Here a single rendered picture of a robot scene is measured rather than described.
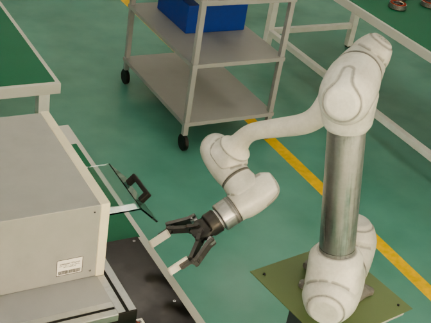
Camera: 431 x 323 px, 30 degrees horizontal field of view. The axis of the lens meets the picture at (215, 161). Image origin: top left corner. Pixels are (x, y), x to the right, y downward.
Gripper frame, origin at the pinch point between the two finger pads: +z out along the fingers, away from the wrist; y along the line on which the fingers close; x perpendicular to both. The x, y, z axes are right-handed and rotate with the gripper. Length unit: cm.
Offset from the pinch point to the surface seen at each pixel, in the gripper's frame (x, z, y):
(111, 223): -6.3, 7.2, 31.0
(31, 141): 62, 13, -3
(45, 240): 59, 21, -33
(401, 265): -155, -100, 52
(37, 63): -12, -4, 153
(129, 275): -1.7, 11.4, 2.5
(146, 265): -5.3, 5.2, 5.6
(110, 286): 40, 15, -37
